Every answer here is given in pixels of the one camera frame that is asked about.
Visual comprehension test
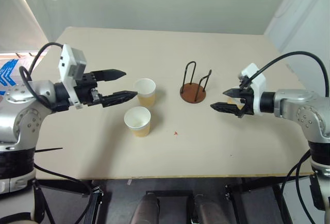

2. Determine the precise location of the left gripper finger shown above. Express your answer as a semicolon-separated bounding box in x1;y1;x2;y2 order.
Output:
101;90;139;108
92;68;127;83

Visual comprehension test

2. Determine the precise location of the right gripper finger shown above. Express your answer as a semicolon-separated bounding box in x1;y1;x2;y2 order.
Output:
222;88;242;99
210;101;245;119

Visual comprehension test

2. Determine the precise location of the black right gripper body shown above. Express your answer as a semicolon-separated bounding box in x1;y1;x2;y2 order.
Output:
238;76;255;118

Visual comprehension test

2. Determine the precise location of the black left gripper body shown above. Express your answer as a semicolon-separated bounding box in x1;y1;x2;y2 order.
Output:
73;71;104;107

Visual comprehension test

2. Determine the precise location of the white and tan paper cup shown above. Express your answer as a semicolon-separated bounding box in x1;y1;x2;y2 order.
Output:
124;106;152;138
133;78;157;107

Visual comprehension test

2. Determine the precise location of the cardboard box with blue print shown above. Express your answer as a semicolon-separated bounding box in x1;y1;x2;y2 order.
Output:
0;50;50;101

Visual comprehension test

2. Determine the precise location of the dark rounded shape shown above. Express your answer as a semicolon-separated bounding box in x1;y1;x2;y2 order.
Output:
194;194;225;224
132;192;159;224

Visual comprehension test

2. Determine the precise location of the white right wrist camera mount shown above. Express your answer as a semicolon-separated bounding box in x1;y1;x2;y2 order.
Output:
237;63;267;117

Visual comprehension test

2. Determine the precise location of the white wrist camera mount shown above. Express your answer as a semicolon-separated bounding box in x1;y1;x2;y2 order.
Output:
56;43;88;110
237;63;267;117

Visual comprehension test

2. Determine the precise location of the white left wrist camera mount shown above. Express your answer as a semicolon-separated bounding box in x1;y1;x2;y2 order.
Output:
56;43;88;110

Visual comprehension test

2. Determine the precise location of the brown wire cup holder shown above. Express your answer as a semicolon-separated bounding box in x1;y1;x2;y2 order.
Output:
179;61;213;104

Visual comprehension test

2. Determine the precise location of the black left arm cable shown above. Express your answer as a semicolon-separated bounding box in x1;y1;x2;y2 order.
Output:
19;42;64;108

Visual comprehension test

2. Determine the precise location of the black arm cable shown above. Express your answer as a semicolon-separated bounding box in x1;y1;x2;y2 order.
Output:
241;51;330;96
19;42;64;108

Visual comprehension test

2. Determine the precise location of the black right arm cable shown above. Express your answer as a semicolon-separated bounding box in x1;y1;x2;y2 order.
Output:
241;51;330;96

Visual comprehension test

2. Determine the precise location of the black cable tie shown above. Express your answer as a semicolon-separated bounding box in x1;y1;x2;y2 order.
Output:
35;147;64;153

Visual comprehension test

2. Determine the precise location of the black cable under table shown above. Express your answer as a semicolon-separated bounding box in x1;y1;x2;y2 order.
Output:
33;163;94;196
280;149;314;224

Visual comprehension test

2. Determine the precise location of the black table frame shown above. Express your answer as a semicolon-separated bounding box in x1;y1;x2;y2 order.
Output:
33;176;314;224

